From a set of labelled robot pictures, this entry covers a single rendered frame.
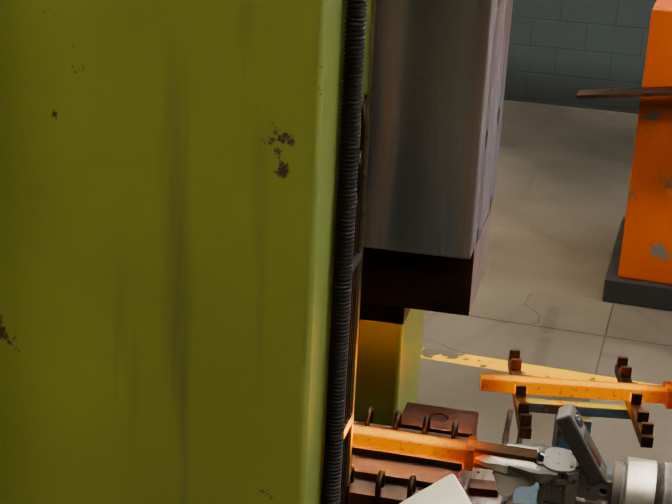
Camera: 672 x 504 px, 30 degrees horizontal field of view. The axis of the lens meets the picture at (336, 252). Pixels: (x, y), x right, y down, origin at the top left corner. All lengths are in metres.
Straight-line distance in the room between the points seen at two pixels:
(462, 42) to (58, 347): 0.60
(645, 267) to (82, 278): 4.23
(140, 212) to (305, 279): 0.20
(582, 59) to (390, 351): 7.42
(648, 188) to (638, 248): 0.27
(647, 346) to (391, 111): 3.60
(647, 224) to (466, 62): 3.93
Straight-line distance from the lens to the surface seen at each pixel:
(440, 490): 1.40
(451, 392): 4.46
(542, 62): 9.44
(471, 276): 1.64
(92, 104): 1.36
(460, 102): 1.53
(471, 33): 1.52
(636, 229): 5.42
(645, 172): 5.36
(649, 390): 2.36
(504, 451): 1.87
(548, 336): 5.03
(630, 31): 9.35
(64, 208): 1.41
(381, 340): 2.08
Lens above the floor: 1.87
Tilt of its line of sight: 19 degrees down
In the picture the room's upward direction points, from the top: 3 degrees clockwise
